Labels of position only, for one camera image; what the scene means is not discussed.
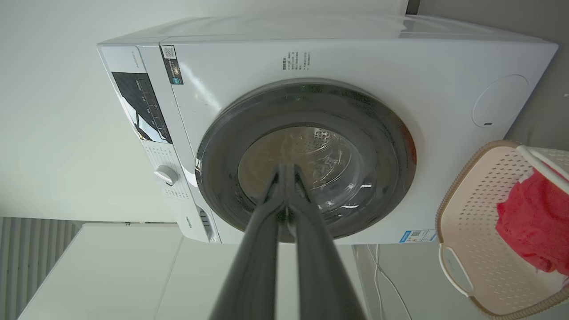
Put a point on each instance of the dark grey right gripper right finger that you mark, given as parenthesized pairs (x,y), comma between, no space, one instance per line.
(320,275)

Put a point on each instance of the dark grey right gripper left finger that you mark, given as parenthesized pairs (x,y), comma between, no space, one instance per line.
(249,275)

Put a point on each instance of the white washing machine control knob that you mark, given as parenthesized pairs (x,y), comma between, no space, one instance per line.
(166,174)

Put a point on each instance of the dark round washing machine door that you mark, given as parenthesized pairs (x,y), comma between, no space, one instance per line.
(369,133)

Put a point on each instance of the white front-load washing machine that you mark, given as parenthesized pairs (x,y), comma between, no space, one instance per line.
(400,89)

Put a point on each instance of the white cabinet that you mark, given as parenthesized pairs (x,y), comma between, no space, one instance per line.
(133,275)

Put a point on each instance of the beige perforated laundry basket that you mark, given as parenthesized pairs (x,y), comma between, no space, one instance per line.
(480,231)

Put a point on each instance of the red cloth garment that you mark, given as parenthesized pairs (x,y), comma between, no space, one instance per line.
(535,222)

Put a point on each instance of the grey ribbed radiator panel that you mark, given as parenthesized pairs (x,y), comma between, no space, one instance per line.
(26,253)

